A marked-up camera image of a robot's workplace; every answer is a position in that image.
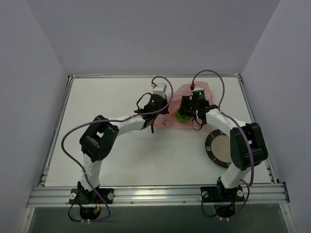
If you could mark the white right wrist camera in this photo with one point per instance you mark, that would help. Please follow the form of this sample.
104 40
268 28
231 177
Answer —
195 87

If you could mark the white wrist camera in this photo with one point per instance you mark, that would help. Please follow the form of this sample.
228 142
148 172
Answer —
159 89
195 87

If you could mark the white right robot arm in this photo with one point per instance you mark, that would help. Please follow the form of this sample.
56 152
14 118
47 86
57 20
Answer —
247 145

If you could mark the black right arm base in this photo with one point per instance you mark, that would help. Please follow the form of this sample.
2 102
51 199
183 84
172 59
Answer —
224 200

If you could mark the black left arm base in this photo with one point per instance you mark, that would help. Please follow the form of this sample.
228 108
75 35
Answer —
94 205

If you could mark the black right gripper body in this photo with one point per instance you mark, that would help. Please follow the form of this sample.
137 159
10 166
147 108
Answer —
184 107

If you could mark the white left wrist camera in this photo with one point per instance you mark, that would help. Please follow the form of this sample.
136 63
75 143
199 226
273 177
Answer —
159 89

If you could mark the green fake fruit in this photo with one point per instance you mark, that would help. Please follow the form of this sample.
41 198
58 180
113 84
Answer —
181 117

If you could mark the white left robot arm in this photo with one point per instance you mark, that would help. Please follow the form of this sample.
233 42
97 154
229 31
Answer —
98 140

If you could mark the pink floral plastic bag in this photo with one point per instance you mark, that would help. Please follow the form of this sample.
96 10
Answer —
169 120

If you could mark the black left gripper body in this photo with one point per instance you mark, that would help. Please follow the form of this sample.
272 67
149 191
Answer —
163 107

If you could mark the dark rimmed beige plate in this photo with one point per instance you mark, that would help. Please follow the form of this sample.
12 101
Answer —
217 146

